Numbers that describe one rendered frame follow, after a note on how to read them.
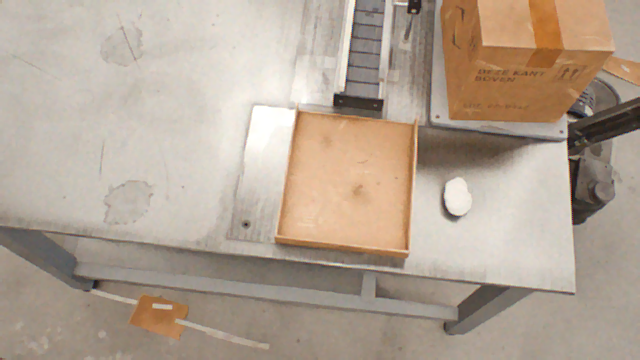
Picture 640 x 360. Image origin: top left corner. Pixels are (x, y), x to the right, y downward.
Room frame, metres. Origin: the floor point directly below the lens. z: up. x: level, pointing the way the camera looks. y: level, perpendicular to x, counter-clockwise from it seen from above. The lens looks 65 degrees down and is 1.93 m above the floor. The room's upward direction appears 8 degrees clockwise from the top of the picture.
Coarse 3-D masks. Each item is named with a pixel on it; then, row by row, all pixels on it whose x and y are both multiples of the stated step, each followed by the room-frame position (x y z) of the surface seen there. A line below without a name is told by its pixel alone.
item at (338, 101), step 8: (392, 8) 0.89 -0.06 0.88; (344, 16) 0.85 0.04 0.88; (344, 24) 0.83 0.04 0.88; (344, 32) 0.80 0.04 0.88; (344, 40) 0.78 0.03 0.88; (336, 72) 0.70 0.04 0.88; (336, 80) 0.68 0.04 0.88; (384, 80) 0.69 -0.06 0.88; (336, 88) 0.66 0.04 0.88; (384, 88) 0.67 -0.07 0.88; (336, 96) 0.64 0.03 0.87; (344, 96) 0.64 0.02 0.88; (336, 104) 0.64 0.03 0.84; (344, 104) 0.64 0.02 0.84; (352, 104) 0.64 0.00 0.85; (360, 104) 0.64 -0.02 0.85; (368, 104) 0.64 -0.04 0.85; (376, 104) 0.64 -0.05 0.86
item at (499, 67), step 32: (448, 0) 0.89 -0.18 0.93; (480, 0) 0.73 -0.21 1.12; (512, 0) 0.74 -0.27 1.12; (544, 0) 0.75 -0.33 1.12; (576, 0) 0.76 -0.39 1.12; (448, 32) 0.82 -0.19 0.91; (480, 32) 0.66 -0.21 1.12; (512, 32) 0.67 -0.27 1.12; (544, 32) 0.68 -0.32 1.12; (576, 32) 0.69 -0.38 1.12; (608, 32) 0.70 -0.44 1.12; (448, 64) 0.75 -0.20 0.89; (480, 64) 0.63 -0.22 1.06; (512, 64) 0.64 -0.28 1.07; (544, 64) 0.65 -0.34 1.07; (576, 64) 0.65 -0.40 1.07; (448, 96) 0.68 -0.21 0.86; (480, 96) 0.64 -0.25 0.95; (512, 96) 0.64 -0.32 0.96; (544, 96) 0.65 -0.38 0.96; (576, 96) 0.66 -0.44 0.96
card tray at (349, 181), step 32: (320, 128) 0.58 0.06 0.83; (352, 128) 0.59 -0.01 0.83; (384, 128) 0.60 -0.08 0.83; (416, 128) 0.59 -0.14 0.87; (288, 160) 0.48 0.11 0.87; (320, 160) 0.50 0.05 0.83; (352, 160) 0.51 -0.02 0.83; (384, 160) 0.52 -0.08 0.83; (288, 192) 0.42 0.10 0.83; (320, 192) 0.43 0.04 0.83; (352, 192) 0.44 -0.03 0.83; (384, 192) 0.45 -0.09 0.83; (288, 224) 0.36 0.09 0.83; (320, 224) 0.37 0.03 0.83; (352, 224) 0.38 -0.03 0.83; (384, 224) 0.38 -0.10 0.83
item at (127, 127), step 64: (64, 0) 0.83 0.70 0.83; (128, 0) 0.85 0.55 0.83; (192, 0) 0.88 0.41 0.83; (256, 0) 0.90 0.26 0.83; (320, 0) 0.93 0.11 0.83; (0, 64) 0.63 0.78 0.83; (64, 64) 0.66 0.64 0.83; (128, 64) 0.68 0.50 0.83; (192, 64) 0.70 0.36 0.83; (256, 64) 0.72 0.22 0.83; (320, 64) 0.74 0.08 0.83; (0, 128) 0.48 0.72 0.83; (64, 128) 0.50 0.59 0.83; (128, 128) 0.52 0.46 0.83; (192, 128) 0.54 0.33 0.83; (256, 128) 0.56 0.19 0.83; (448, 128) 0.62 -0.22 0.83; (0, 192) 0.35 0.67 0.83; (64, 192) 0.36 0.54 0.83; (128, 192) 0.38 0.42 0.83; (192, 192) 0.40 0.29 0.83; (256, 192) 0.42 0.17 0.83; (512, 192) 0.49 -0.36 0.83; (256, 256) 0.29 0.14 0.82; (320, 256) 0.30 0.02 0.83; (384, 256) 0.32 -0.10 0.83; (448, 256) 0.34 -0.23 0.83; (512, 256) 0.35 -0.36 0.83
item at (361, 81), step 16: (368, 0) 0.90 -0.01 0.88; (384, 0) 0.91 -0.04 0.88; (368, 16) 0.86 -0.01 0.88; (352, 32) 0.81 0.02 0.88; (368, 32) 0.81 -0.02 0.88; (352, 48) 0.76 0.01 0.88; (368, 48) 0.77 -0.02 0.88; (352, 64) 0.72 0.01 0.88; (368, 64) 0.73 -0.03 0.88; (352, 80) 0.68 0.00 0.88; (368, 80) 0.69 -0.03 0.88; (352, 96) 0.64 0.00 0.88; (368, 96) 0.65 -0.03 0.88
